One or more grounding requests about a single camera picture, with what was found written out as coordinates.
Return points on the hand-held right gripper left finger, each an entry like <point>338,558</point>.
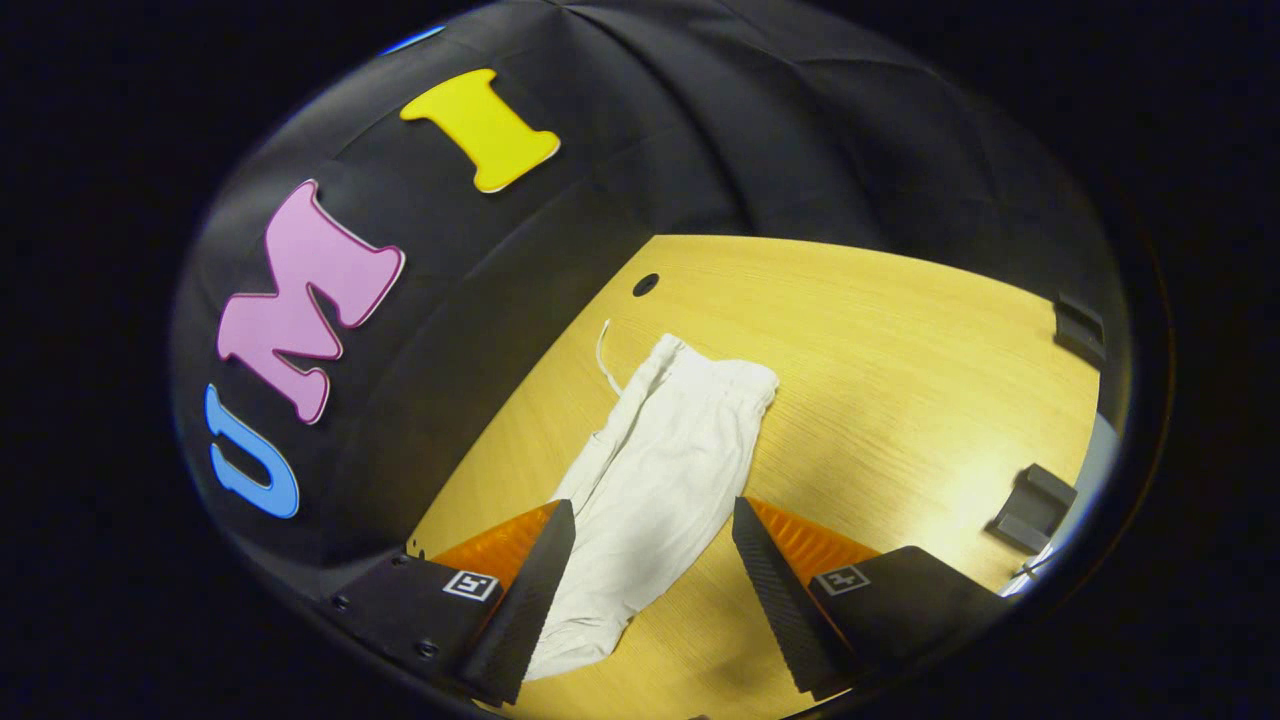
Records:
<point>530,605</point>

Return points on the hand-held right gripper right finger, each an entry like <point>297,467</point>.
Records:
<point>780,600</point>

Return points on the white jeans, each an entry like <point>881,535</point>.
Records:
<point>660,470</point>

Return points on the black backdrop cloth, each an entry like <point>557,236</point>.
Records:
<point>560,250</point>

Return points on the black table bracket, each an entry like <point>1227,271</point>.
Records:
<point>1030,508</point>
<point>1080,330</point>

